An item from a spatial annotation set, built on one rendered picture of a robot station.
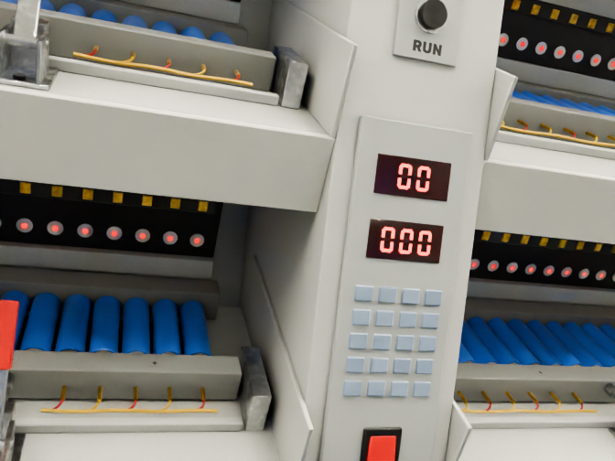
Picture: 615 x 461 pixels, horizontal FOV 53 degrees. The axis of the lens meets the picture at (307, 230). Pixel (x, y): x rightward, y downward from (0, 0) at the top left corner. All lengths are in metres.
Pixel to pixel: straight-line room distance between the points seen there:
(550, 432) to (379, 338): 0.19
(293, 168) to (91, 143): 0.10
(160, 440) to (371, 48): 0.25
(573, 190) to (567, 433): 0.19
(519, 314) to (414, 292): 0.25
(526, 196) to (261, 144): 0.17
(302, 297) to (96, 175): 0.13
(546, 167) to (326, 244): 0.15
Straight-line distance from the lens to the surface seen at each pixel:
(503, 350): 0.53
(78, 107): 0.32
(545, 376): 0.51
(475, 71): 0.38
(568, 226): 0.43
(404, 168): 0.35
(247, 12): 0.54
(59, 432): 0.39
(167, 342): 0.43
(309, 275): 0.35
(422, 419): 0.38
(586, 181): 0.43
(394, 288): 0.35
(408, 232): 0.35
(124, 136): 0.32
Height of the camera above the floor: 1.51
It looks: 3 degrees down
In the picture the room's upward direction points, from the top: 6 degrees clockwise
